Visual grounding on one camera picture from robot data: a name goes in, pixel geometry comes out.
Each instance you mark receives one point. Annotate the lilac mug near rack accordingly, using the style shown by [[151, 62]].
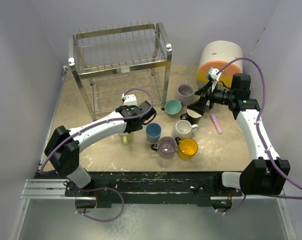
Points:
[[185, 94]]

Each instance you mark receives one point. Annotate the pink marker pen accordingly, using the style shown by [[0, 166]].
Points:
[[216, 123]]

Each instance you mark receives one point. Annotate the lilac mug black handle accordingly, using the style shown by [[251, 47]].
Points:
[[166, 147]]

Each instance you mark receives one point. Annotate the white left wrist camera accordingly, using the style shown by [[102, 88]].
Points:
[[129, 99]]

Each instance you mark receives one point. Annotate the yellow mug black handle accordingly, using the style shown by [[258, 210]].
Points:
[[186, 148]]

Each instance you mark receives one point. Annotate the round cream drawer cabinet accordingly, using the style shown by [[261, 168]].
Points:
[[216, 55]]

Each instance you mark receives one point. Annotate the white mug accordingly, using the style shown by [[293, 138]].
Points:
[[184, 129]]

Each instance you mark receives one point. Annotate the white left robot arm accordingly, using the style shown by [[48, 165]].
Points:
[[65, 145]]

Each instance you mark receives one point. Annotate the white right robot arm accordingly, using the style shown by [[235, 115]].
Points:
[[261, 176]]

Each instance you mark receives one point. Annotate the aluminium frame rail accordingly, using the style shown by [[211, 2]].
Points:
[[43, 189]]

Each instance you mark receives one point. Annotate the black mug cream inside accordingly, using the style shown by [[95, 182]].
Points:
[[191, 116]]

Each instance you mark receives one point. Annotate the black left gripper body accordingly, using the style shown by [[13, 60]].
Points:
[[140, 127]]

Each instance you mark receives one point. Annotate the teal cup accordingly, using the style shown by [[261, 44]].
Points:
[[173, 107]]

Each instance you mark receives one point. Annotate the steel two-tier dish rack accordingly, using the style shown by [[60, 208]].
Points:
[[107, 62]]

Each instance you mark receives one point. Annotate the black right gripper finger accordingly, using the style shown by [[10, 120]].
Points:
[[198, 106], [203, 90]]

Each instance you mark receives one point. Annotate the light green mug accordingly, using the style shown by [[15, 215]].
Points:
[[126, 138]]

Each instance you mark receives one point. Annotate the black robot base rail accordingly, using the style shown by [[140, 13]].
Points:
[[200, 188]]

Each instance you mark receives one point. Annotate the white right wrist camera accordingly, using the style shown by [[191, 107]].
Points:
[[214, 75]]

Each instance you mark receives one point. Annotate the blue cup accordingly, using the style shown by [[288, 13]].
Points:
[[153, 132]]

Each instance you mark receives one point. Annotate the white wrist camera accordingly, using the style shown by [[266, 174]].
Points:
[[129, 99], [214, 75]]

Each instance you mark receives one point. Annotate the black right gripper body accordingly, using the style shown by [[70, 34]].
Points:
[[223, 96]]

